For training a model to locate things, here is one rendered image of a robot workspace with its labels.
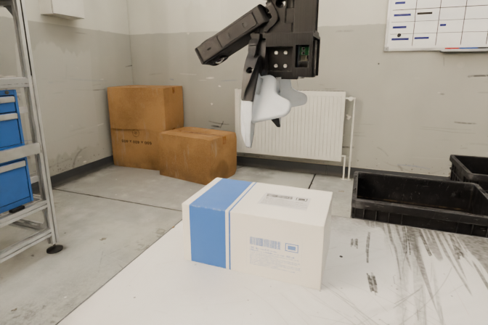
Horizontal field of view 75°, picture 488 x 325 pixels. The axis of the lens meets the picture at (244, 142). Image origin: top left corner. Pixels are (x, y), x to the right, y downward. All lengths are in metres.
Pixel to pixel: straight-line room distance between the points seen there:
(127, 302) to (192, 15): 3.11
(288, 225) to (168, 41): 3.19
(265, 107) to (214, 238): 0.20
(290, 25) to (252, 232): 0.27
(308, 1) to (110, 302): 0.44
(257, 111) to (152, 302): 0.27
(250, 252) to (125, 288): 0.17
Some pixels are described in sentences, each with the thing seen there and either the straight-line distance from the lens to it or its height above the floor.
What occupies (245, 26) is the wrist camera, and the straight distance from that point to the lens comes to 0.44.
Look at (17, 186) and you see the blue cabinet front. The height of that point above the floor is 0.42.
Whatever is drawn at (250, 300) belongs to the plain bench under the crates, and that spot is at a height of 0.70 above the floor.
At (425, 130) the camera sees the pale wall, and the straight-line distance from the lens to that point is 3.04.
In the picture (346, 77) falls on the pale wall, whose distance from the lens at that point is 2.95.
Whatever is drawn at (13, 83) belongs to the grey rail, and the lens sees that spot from 1.83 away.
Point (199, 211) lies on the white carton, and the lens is 0.47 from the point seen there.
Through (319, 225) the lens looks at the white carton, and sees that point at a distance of 0.42.
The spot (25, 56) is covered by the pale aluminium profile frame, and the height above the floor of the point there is 1.03.
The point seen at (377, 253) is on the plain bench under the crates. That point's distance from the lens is 0.56.
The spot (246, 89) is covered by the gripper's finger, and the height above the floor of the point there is 0.95.
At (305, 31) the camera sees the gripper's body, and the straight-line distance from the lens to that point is 0.42.
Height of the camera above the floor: 0.98
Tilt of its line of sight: 13 degrees down
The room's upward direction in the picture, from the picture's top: straight up
